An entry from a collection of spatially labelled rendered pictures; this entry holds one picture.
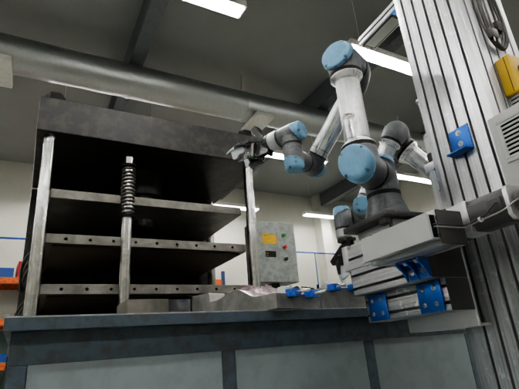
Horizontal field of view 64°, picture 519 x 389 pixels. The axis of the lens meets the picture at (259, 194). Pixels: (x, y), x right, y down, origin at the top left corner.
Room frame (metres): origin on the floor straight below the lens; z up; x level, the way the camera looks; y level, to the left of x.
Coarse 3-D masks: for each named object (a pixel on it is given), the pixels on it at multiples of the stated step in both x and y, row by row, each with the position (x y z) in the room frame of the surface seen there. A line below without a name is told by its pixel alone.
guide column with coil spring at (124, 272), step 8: (128, 160) 2.12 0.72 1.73; (128, 168) 2.12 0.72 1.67; (128, 176) 2.12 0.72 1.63; (128, 208) 2.12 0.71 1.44; (128, 216) 2.12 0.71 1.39; (128, 224) 2.12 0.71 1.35; (128, 232) 2.12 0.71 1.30; (120, 240) 2.13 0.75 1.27; (128, 240) 2.12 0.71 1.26; (120, 248) 2.12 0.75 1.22; (128, 248) 2.12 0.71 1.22; (120, 256) 2.12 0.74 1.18; (128, 256) 2.13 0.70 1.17; (120, 264) 2.12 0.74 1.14; (128, 264) 2.13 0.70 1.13; (120, 272) 2.12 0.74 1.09; (128, 272) 2.13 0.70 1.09; (120, 280) 2.12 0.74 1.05; (128, 280) 2.13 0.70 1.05; (120, 288) 2.12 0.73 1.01; (128, 288) 2.13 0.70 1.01; (120, 296) 2.12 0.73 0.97; (128, 296) 2.13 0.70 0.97
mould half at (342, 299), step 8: (320, 288) 1.77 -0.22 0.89; (344, 288) 1.84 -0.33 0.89; (320, 296) 1.77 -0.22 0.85; (328, 296) 1.79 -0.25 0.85; (336, 296) 1.81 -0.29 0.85; (344, 296) 1.83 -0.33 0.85; (352, 296) 1.85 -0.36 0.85; (360, 296) 1.88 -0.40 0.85; (328, 304) 1.79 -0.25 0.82; (336, 304) 1.81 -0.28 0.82; (344, 304) 1.83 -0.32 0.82; (352, 304) 1.85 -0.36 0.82; (360, 304) 1.87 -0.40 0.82
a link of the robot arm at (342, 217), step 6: (336, 210) 1.83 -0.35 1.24; (342, 210) 1.82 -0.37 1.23; (348, 210) 1.82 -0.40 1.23; (336, 216) 1.84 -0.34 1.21; (342, 216) 1.82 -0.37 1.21; (348, 216) 1.81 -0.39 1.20; (336, 222) 1.84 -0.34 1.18; (342, 222) 1.82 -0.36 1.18; (348, 222) 1.83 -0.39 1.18; (336, 228) 1.85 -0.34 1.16
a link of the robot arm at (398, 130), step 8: (384, 128) 1.67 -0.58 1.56; (392, 128) 1.63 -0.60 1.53; (400, 128) 1.63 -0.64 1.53; (408, 128) 1.67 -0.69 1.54; (384, 136) 1.64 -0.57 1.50; (392, 136) 1.62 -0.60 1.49; (400, 136) 1.63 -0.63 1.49; (408, 136) 1.68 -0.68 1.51; (384, 144) 1.64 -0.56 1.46; (392, 144) 1.63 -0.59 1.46; (400, 144) 1.65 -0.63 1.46; (384, 152) 1.64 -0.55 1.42; (392, 152) 1.65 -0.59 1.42; (360, 192) 1.69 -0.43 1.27; (360, 200) 1.66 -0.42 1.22; (360, 208) 1.66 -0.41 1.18; (360, 216) 1.73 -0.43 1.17
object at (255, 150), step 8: (264, 136) 1.48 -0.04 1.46; (248, 144) 1.52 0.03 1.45; (256, 144) 1.52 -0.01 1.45; (264, 144) 1.47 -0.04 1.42; (248, 152) 1.53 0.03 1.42; (256, 152) 1.51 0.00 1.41; (264, 152) 1.48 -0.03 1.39; (272, 152) 1.50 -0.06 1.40; (248, 160) 1.55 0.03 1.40; (256, 160) 1.54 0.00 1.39; (264, 160) 1.55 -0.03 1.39
